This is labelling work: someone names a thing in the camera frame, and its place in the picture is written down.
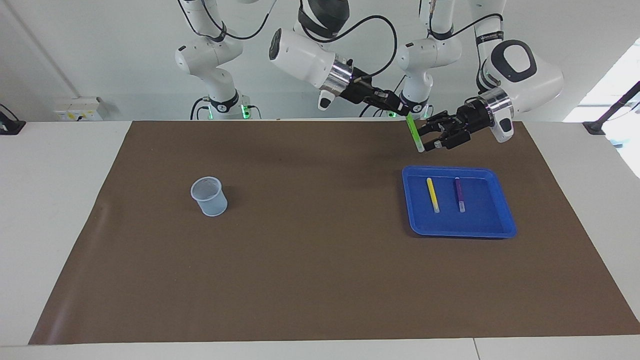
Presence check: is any yellow marker pen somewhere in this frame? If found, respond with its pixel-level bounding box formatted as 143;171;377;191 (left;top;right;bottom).
426;177;441;214

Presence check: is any purple marker pen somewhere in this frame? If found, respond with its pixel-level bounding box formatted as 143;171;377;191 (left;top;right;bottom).
453;177;466;213

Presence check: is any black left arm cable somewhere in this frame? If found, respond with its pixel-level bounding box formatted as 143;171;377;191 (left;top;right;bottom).
418;0;506;38

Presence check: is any blue plastic tray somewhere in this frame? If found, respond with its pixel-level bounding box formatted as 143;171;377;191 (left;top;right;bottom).
402;166;518;239

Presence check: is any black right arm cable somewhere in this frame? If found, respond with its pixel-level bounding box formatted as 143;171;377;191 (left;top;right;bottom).
177;0;399;80

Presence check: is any white wall socket box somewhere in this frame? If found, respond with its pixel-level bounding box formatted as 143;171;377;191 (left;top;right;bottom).
52;96;103;122

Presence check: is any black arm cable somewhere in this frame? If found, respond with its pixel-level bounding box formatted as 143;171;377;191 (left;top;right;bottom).
418;0;506;38
177;0;399;80

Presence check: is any black clamp with pole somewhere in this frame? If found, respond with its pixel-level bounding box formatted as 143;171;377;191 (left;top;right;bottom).
582;81;640;136

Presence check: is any green marker pen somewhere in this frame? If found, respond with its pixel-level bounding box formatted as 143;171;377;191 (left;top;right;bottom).
406;112;426;153

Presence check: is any brown table mat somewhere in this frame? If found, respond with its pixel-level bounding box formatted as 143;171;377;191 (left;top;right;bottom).
28;120;640;346

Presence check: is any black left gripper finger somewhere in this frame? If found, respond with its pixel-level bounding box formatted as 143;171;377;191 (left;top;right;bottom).
417;111;463;140
432;126;472;151

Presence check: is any black table clamp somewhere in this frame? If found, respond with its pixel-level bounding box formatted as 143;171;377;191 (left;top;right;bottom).
0;104;27;136

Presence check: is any translucent plastic cup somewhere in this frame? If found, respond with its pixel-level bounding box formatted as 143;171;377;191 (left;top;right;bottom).
190;176;229;217

